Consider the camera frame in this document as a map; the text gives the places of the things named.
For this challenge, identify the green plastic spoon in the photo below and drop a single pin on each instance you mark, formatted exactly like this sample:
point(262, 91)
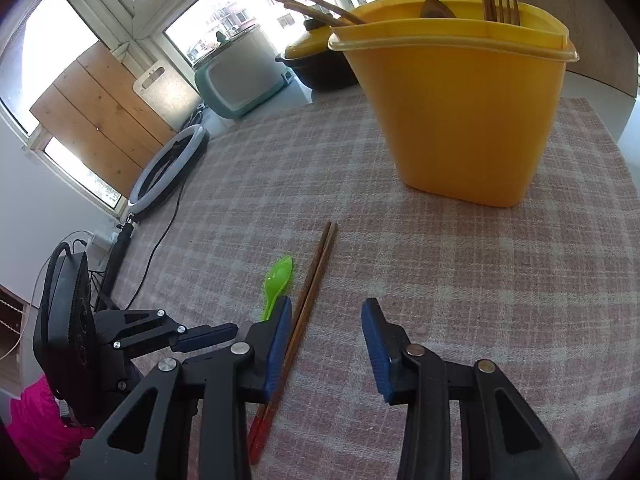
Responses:
point(277, 280)

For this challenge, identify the white cutting board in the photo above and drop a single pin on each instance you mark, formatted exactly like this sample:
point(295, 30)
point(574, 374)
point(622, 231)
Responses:
point(170, 95)

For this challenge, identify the brown wooden plank board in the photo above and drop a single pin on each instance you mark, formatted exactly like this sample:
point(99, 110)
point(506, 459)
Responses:
point(100, 110)

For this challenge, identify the metal spoon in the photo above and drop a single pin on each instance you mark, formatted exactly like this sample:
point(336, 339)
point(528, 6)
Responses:
point(437, 9)

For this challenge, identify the yellow plastic container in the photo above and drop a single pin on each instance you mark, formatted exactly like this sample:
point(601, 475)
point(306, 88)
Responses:
point(450, 110)

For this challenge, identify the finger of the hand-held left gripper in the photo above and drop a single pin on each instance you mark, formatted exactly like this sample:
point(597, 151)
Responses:
point(205, 337)

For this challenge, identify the white power strip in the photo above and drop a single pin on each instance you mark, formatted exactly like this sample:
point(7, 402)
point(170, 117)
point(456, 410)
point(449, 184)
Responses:
point(100, 239)

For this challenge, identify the black clay pot yellow lid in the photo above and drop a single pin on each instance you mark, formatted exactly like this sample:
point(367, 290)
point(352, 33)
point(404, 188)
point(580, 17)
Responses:
point(320, 72)

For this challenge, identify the checked tablecloth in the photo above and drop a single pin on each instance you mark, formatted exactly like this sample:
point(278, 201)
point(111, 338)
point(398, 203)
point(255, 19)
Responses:
point(450, 285)

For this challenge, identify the pink cloth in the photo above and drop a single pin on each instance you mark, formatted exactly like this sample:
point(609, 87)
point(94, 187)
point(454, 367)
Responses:
point(40, 430)

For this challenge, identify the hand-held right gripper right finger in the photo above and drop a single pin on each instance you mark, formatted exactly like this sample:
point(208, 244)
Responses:
point(377, 345)

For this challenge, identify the wooden chopstick red end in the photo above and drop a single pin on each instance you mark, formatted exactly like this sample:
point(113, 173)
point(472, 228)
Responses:
point(325, 5)
point(310, 280)
point(300, 6)
point(319, 281)

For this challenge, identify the white window frame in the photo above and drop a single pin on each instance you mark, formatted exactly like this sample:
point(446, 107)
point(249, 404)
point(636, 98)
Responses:
point(145, 15)

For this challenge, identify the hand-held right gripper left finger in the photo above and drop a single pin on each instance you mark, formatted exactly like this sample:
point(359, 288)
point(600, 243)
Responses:
point(277, 340)

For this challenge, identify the light wooden cabinet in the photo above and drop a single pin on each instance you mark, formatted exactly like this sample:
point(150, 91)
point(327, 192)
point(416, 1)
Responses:
point(10, 360)

